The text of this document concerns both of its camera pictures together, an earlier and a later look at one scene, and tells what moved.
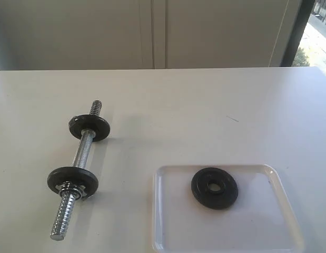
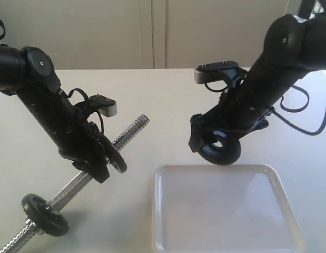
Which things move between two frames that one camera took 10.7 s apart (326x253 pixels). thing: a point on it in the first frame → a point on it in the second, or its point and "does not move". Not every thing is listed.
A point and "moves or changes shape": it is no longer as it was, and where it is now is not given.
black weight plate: (215, 200) → (226, 155)
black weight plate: (100, 126) moves or changes shape
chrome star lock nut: (68, 192) → (45, 218)
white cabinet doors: (75, 35) does not move
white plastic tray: (262, 219) does not move
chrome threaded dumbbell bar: (65, 208) → (29, 227)
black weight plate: (81, 176) → (48, 220)
